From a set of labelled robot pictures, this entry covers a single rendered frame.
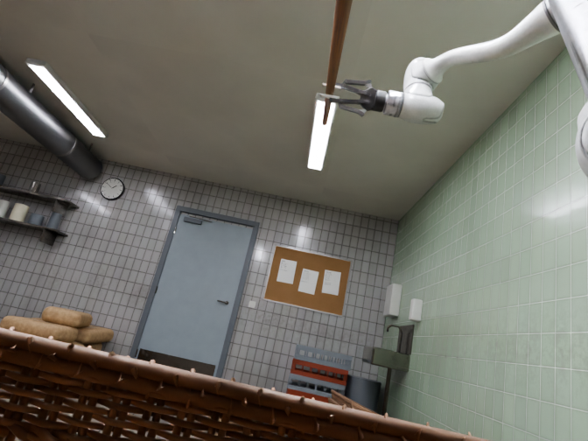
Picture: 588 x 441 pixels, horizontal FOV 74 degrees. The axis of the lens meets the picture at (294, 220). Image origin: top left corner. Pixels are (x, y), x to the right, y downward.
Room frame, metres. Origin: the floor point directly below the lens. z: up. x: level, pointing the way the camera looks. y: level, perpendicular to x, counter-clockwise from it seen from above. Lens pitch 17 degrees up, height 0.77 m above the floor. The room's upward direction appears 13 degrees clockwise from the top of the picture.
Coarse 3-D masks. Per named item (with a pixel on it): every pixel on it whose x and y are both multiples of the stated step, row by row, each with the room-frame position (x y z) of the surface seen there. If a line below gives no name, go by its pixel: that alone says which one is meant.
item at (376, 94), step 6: (366, 90) 1.20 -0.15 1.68; (372, 90) 1.20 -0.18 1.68; (378, 90) 1.19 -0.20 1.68; (360, 96) 1.21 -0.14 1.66; (366, 96) 1.21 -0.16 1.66; (372, 96) 1.20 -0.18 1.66; (378, 96) 1.18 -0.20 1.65; (384, 96) 1.18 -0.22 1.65; (372, 102) 1.21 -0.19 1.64; (378, 102) 1.19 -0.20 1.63; (384, 102) 1.19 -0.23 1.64; (366, 108) 1.22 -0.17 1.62; (372, 108) 1.22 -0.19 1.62; (378, 108) 1.21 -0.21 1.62
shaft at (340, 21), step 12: (336, 0) 0.55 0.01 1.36; (348, 0) 0.53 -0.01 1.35; (336, 12) 0.59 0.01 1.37; (348, 12) 0.58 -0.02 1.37; (336, 24) 0.64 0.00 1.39; (336, 36) 0.69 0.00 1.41; (336, 48) 0.76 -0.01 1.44; (336, 60) 0.85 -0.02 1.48; (336, 72) 0.95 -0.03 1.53; (324, 108) 1.52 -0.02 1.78; (324, 120) 1.78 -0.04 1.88
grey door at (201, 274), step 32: (192, 224) 5.02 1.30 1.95; (224, 224) 5.01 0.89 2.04; (256, 224) 4.97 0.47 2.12; (192, 256) 5.02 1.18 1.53; (224, 256) 5.00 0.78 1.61; (160, 288) 5.03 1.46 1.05; (192, 288) 5.01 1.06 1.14; (224, 288) 5.00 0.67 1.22; (160, 320) 5.02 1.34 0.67; (192, 320) 5.01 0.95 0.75; (224, 320) 4.99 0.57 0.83; (160, 352) 5.02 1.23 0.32; (192, 352) 5.00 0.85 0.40; (224, 352) 4.97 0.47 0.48
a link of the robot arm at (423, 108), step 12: (420, 84) 1.18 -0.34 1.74; (408, 96) 1.17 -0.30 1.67; (420, 96) 1.16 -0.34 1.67; (432, 96) 1.17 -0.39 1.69; (408, 108) 1.18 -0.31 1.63; (420, 108) 1.17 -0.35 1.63; (432, 108) 1.17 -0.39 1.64; (408, 120) 1.22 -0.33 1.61; (420, 120) 1.20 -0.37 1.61; (432, 120) 1.20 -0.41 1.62
